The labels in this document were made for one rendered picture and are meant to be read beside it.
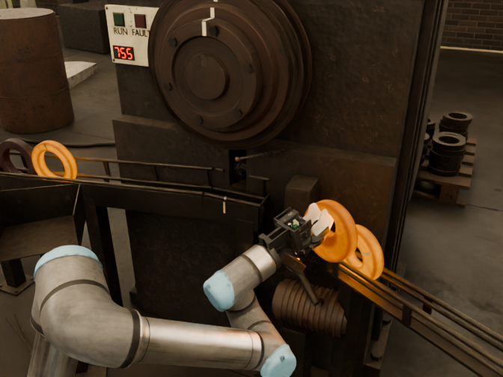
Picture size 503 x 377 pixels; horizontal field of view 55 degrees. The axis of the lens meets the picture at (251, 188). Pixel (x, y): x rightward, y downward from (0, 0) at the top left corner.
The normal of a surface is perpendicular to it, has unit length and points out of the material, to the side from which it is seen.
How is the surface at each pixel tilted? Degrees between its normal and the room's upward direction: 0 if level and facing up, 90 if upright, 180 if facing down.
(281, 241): 90
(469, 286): 0
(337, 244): 88
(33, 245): 5
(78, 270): 15
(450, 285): 0
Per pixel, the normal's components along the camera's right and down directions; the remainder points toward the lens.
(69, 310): 0.00, -0.45
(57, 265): -0.19, -0.81
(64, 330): -0.18, 0.00
